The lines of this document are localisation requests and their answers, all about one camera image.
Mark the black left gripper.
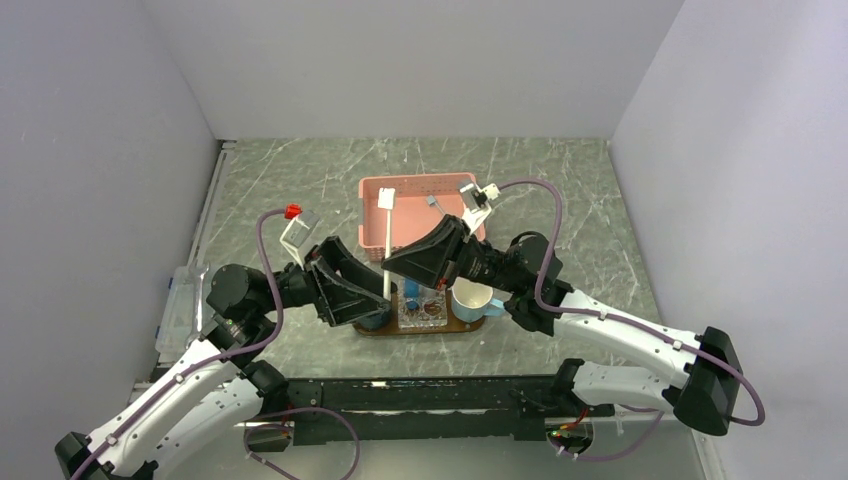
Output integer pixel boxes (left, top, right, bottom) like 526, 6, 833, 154
255, 235, 397, 324

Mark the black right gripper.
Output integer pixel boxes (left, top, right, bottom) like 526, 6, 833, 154
381, 214, 521, 294

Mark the blue toothpaste tube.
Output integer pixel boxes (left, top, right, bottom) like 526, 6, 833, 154
403, 279, 421, 311

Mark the clear textured glass dish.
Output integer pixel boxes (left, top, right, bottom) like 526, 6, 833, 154
398, 287, 448, 331

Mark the dark navy mug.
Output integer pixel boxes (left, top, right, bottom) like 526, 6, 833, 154
355, 292, 396, 331

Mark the white and light-blue mug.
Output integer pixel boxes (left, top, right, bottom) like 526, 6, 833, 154
450, 278, 506, 323

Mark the oval wooden tray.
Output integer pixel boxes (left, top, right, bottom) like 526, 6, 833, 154
353, 292, 486, 337

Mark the white toothbrush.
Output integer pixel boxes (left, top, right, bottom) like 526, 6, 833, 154
377, 187, 396, 301

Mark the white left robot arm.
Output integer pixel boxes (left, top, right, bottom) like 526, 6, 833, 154
55, 236, 391, 479

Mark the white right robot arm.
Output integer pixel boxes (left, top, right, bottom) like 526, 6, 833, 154
381, 215, 751, 436

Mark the pink perforated plastic basket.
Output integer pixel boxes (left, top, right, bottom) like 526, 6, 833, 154
358, 172, 476, 263

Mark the clear plastic screw box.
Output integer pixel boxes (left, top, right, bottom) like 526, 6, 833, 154
155, 263, 212, 355

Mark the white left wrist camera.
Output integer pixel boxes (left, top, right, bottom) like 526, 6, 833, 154
279, 203, 320, 267

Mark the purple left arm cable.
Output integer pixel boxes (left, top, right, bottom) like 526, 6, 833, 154
69, 208, 362, 480

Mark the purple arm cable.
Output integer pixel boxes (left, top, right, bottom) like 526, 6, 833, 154
496, 178, 767, 464
69, 208, 362, 480

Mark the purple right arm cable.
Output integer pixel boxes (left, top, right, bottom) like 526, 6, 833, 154
496, 178, 767, 464

